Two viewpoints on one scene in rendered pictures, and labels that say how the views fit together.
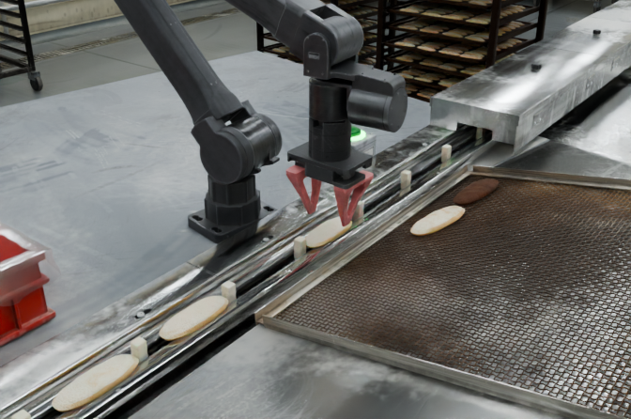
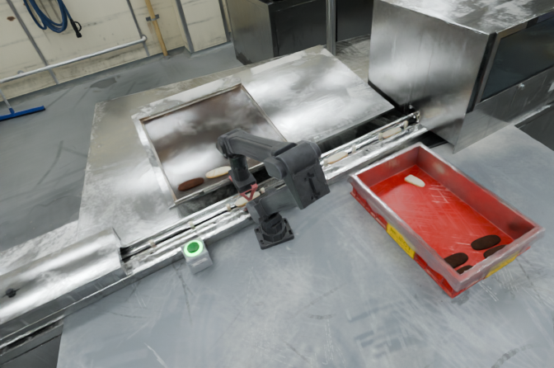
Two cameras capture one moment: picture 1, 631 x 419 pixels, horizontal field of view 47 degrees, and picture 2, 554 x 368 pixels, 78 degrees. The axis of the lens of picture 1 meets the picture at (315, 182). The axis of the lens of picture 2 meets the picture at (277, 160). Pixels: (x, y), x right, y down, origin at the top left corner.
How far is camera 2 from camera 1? 172 cm
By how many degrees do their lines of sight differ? 108
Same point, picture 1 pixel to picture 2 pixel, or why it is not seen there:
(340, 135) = not seen: hidden behind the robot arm
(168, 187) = (294, 278)
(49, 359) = (349, 162)
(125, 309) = (327, 174)
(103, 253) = (332, 227)
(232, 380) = (306, 136)
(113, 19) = not seen: outside the picture
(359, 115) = not seen: hidden behind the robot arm
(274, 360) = (295, 138)
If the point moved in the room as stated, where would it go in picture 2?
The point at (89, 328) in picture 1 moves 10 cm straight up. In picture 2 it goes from (338, 169) to (338, 149)
